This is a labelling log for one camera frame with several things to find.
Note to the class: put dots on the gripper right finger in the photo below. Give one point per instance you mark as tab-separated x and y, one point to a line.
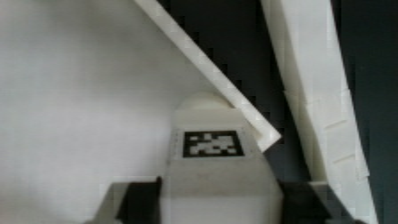
311	205

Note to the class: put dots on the white table leg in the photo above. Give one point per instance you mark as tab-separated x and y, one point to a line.
220	189

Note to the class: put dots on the white square table top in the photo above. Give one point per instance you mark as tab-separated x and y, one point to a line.
99	68

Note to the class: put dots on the white U-shaped obstacle fence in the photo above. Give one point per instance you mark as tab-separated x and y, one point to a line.
318	96

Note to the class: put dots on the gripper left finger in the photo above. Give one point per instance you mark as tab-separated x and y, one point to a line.
129	206

